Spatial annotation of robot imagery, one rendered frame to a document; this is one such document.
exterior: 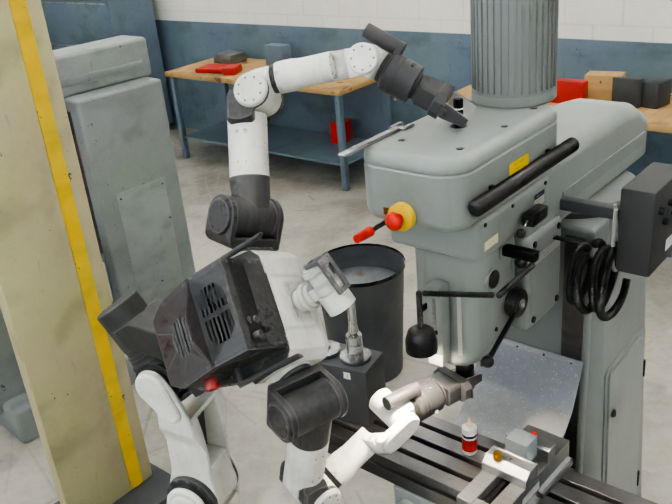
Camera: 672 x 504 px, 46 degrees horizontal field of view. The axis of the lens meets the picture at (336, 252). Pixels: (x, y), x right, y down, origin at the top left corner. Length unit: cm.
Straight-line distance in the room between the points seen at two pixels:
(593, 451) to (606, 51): 410
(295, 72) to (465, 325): 69
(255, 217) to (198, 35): 715
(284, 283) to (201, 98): 741
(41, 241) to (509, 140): 194
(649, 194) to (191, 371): 106
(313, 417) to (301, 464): 15
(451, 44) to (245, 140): 510
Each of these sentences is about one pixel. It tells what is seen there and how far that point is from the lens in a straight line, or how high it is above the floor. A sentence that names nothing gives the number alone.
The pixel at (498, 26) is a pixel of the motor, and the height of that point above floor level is 208.
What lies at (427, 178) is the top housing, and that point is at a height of 185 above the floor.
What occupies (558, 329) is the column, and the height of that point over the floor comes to 120.
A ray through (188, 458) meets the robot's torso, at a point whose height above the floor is 114.
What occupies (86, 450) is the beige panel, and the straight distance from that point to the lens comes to 356.
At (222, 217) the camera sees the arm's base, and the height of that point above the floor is 177.
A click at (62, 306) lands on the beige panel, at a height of 101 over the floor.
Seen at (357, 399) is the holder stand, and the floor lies 106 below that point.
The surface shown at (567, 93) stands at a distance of 575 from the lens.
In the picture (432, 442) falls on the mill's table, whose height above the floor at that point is 97.
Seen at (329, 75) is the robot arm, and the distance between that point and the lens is 179.
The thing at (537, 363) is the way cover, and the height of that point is 109.
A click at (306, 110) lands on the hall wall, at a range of 796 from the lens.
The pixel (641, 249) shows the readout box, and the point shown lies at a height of 158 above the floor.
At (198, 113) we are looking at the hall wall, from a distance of 917.
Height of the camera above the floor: 240
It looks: 25 degrees down
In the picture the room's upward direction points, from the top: 6 degrees counter-clockwise
